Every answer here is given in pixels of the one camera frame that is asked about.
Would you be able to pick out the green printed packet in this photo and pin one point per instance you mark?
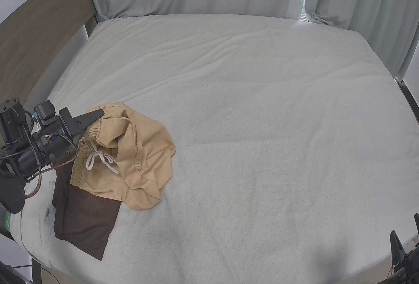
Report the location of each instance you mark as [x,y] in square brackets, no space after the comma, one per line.
[7,222]

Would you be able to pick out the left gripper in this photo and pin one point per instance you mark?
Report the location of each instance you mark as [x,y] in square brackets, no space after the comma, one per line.
[55,145]

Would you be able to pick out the bed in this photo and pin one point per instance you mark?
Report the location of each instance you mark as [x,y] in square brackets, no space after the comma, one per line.
[245,63]

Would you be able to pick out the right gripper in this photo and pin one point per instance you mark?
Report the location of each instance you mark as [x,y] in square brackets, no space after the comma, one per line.
[409,268]

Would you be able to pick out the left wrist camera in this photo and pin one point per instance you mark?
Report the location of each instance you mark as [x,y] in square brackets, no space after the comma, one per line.
[44,112]

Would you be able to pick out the beige shorts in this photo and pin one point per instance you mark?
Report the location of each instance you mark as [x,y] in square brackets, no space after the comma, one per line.
[147,151]

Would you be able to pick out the brown shorts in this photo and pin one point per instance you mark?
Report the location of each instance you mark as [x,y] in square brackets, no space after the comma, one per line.
[85,217]

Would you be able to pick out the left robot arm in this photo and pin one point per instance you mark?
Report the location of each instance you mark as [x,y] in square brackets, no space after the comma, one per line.
[13,125]

